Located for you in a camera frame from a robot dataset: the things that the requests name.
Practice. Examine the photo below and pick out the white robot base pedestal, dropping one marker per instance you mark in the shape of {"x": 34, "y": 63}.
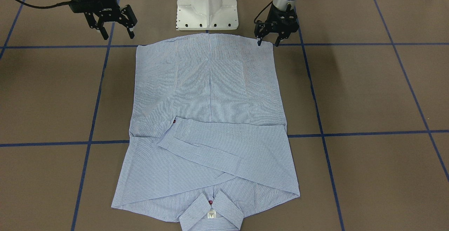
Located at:
{"x": 207, "y": 15}

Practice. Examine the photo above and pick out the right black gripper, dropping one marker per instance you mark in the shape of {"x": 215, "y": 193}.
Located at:
{"x": 104, "y": 12}

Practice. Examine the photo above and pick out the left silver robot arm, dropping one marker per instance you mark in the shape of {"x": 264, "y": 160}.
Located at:
{"x": 280, "y": 4}

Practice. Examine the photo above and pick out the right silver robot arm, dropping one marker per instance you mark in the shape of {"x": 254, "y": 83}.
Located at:
{"x": 98, "y": 12}

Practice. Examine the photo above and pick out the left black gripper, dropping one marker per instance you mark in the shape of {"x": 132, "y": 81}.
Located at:
{"x": 288, "y": 26}

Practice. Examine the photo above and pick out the light blue striped shirt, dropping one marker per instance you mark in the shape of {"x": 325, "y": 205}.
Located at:
{"x": 208, "y": 141}

